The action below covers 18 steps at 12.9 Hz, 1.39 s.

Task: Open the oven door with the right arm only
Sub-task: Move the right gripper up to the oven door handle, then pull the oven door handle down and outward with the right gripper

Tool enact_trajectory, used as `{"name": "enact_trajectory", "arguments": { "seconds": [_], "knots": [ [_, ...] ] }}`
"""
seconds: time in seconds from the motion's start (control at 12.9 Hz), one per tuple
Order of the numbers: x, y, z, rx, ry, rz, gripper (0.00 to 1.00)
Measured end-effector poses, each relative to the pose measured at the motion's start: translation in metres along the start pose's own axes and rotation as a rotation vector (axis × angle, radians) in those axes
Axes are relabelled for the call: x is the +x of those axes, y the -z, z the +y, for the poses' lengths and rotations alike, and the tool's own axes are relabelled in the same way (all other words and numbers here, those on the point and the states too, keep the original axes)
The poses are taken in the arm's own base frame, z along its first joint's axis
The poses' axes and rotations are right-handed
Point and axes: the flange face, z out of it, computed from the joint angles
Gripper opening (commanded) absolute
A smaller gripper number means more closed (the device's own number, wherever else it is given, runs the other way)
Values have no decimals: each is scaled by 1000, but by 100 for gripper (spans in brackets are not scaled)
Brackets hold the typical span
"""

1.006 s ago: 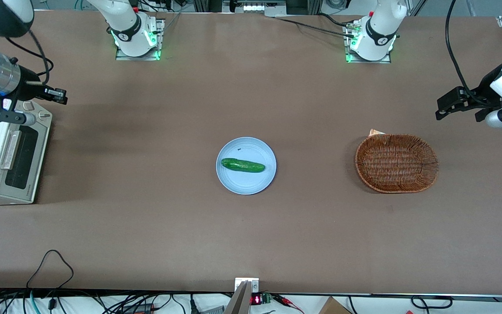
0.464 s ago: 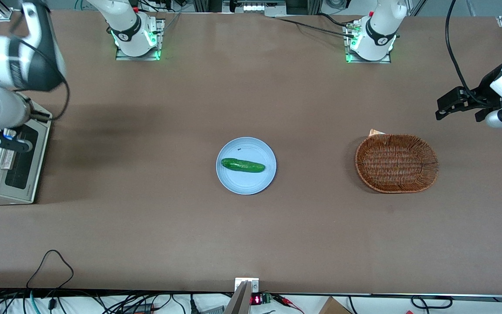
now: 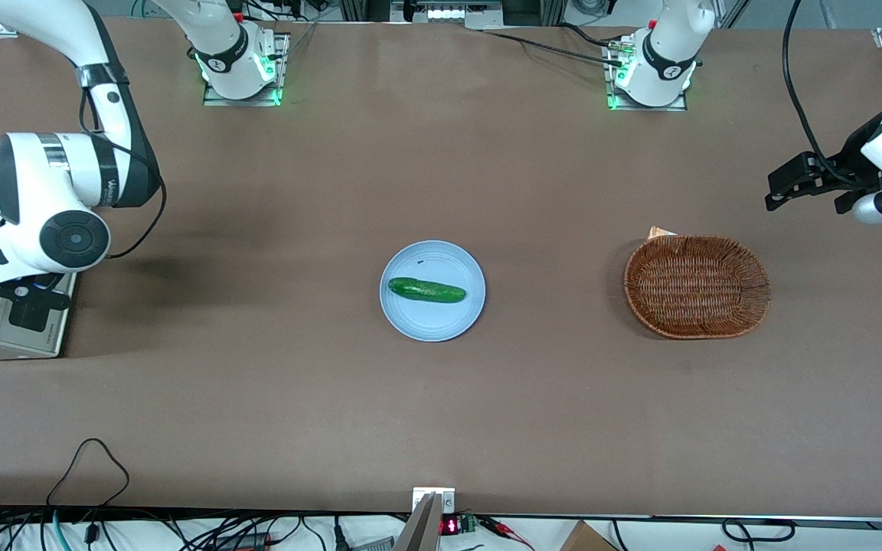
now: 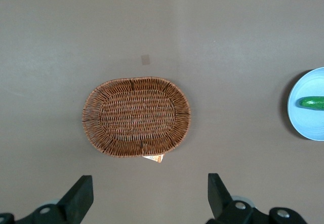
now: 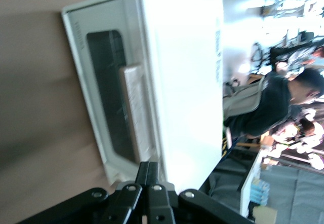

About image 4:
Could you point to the orange paper basket tag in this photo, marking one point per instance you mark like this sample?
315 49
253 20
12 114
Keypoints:
155 158

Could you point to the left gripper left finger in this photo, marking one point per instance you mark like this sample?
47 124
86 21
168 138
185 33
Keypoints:
76 203

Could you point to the green cucumber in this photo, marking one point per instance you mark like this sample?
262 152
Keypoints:
312 103

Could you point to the light blue round plate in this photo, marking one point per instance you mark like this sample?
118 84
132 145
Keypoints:
308 125

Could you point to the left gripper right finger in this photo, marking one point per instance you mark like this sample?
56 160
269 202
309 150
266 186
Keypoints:
220 203

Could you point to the brown wicker oval basket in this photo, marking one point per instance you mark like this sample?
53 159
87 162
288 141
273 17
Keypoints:
138 117

